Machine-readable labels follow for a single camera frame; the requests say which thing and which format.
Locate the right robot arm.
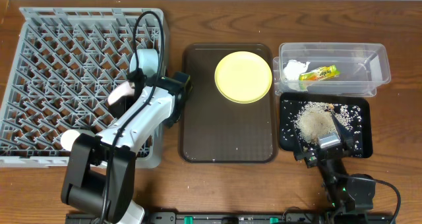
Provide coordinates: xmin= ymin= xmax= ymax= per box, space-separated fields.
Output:
xmin=293 ymin=115 xmax=375 ymax=223

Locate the yellow round plate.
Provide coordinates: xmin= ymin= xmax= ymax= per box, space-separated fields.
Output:
xmin=214 ymin=51 xmax=272 ymax=103

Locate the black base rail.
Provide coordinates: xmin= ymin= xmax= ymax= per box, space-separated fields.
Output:
xmin=65 ymin=210 xmax=396 ymax=224

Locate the green orange snack wrapper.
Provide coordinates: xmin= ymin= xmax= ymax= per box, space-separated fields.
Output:
xmin=299 ymin=65 xmax=340 ymax=81

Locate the white tissue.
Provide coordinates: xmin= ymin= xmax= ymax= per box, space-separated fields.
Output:
xmin=283 ymin=60 xmax=310 ymax=80

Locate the black waste tray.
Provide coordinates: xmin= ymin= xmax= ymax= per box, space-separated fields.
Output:
xmin=279 ymin=92 xmax=373 ymax=158

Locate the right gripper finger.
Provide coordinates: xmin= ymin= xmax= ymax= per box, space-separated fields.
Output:
xmin=331 ymin=113 xmax=351 ymax=145
xmin=293 ymin=131 xmax=303 ymax=155

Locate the white cup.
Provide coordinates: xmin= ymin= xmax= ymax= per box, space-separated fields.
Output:
xmin=60 ymin=129 xmax=80 ymax=152

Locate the dark brown serving tray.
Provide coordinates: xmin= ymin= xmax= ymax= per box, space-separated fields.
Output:
xmin=178 ymin=43 xmax=278 ymax=163

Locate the grey plastic dish rack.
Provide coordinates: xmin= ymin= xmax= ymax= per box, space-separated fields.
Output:
xmin=1 ymin=7 xmax=169 ymax=168

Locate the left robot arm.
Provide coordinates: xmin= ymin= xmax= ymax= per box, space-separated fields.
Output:
xmin=60 ymin=70 xmax=193 ymax=223

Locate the food scraps rice pile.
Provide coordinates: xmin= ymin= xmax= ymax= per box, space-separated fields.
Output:
xmin=282 ymin=100 xmax=363 ymax=154

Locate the clear plastic bin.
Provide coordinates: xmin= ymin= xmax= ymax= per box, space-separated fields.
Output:
xmin=273 ymin=42 xmax=391 ymax=97

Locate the pink white bowl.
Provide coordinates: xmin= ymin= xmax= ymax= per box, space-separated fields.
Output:
xmin=107 ymin=81 xmax=135 ymax=105

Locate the light blue bowl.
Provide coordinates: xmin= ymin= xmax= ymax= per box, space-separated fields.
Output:
xmin=129 ymin=49 xmax=159 ymax=77

